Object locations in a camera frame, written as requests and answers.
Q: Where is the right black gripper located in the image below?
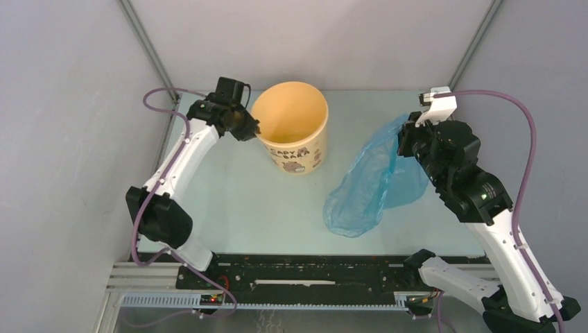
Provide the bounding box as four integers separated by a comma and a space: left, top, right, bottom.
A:
396, 110, 447, 188

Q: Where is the blue plastic trash bag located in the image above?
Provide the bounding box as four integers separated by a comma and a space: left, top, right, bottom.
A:
322, 114, 429, 238

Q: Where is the yellow capybara trash bin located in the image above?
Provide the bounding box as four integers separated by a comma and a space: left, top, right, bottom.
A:
252, 81, 329, 175

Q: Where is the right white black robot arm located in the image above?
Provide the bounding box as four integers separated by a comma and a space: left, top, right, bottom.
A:
398, 112, 581, 332

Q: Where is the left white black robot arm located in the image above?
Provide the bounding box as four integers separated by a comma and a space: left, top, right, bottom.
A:
126, 77, 260, 289

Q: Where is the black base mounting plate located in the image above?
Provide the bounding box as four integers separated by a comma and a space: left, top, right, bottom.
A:
175, 254, 440, 305

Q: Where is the right small circuit board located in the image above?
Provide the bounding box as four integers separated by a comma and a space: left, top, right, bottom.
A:
405, 297, 434, 307

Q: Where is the small circuit board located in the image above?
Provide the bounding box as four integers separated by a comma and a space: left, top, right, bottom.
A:
199, 295, 223, 306
405, 297, 434, 307

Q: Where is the left small circuit board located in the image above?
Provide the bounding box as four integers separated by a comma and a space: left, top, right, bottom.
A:
199, 295, 223, 306

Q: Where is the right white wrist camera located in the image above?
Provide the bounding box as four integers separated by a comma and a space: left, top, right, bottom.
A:
415, 86, 457, 128

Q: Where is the aluminium frame rail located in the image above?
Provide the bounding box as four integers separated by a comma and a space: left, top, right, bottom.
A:
105, 262, 180, 294

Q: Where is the white toothed cable duct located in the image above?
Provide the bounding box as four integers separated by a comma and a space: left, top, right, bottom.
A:
120, 293, 408, 311

